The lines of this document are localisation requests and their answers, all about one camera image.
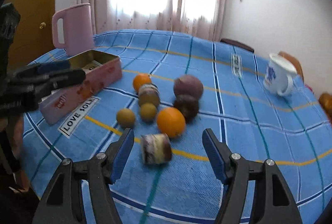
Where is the small yellow-green fruit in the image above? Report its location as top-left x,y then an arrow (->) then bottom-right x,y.
140,103 -> 157,122

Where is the orange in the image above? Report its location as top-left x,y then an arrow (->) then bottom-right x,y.
156,107 -> 186,138
133,73 -> 152,93

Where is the striped cylindrical cake piece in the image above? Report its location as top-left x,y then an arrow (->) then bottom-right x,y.
138,83 -> 160,108

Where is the dark passion fruit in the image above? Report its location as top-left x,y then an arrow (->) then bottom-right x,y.
173,94 -> 199,123

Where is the large purple round fruit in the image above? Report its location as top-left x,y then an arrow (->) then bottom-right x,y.
173,75 -> 204,100

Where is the person's hand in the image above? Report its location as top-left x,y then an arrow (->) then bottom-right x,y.
6,114 -> 24,158

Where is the pink metal tin box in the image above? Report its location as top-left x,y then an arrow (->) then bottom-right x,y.
39,50 -> 122,125

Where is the paper sheet in tin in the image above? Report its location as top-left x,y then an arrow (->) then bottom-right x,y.
82,60 -> 102,73

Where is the pink electric kettle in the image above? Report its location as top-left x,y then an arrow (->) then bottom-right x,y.
52,3 -> 95,56

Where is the wooden door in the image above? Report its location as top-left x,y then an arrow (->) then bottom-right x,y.
5,0 -> 55,71

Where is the orange leather sofa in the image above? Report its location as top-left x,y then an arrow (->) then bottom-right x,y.
319,92 -> 332,122

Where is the blue plaid tablecloth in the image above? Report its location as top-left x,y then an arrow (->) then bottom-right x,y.
21,29 -> 331,223

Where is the white blue enamel mug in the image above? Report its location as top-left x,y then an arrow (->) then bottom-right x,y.
263,53 -> 297,96

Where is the dark round stool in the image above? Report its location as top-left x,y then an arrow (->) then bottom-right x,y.
221,38 -> 255,53

